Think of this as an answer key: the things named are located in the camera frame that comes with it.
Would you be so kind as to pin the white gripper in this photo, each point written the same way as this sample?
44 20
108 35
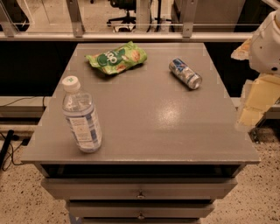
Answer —
266 49

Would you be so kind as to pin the clear plastic water bottle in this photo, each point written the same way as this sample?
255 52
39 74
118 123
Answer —
81 115

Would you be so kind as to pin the blue silver soda can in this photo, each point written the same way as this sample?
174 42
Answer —
182 71

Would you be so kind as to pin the grey drawer cabinet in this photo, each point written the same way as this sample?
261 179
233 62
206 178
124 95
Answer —
178 146

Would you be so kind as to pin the green chip bag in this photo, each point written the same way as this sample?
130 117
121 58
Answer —
118 60

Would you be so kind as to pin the top drawer knob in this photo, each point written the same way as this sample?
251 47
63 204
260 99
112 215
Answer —
140 195

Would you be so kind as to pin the drawer knob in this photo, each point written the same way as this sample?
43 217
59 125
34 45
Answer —
140 195
141 217

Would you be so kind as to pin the lower drawer knob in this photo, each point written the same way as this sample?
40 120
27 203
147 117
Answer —
141 217

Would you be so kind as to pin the metal railing frame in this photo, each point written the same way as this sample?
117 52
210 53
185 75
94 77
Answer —
98 21

